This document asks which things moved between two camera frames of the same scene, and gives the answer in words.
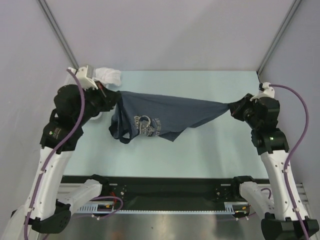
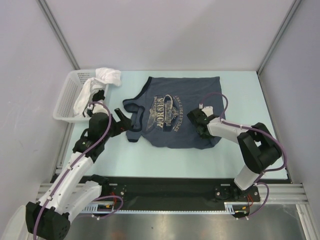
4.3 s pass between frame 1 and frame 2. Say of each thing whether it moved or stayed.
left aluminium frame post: stayed
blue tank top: moved
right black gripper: moved
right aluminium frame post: stayed
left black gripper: moved
